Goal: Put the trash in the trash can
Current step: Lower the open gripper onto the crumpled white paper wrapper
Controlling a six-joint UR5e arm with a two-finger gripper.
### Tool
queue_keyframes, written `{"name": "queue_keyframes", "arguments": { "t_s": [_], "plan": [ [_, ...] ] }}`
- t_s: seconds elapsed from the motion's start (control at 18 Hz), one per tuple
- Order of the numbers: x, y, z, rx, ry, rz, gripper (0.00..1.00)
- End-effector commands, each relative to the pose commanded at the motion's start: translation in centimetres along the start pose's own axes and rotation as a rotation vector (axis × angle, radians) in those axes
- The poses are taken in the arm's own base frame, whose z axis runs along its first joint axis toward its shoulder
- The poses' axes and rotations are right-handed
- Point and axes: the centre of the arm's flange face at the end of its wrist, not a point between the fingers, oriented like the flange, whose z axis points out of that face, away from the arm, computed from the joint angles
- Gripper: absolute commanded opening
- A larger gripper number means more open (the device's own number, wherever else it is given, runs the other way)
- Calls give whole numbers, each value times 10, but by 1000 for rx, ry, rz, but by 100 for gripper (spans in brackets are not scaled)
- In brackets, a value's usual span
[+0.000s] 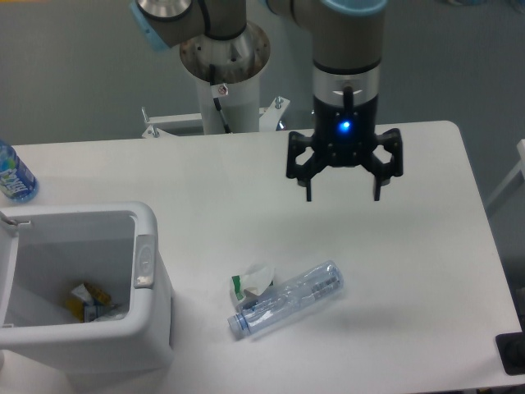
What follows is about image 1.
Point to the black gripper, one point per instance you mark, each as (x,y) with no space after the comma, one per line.
(343,133)

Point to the clear plastic bottle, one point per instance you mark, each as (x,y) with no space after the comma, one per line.
(290,297)

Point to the white paper trash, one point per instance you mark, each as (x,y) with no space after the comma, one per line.
(253,282)

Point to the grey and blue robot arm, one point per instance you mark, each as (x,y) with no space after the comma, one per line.
(347,45)

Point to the white plastic trash can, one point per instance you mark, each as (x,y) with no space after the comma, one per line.
(46,251)

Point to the yellow wrapper trash in bin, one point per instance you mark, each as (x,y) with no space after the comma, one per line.
(89,303)

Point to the black object at table edge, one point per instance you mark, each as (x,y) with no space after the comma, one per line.
(511,350)

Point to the blue labelled water bottle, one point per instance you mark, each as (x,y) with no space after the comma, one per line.
(18,183)

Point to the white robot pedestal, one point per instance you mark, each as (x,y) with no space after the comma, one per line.
(227,77)

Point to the white frame at right edge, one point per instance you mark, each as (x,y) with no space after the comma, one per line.
(510,184)

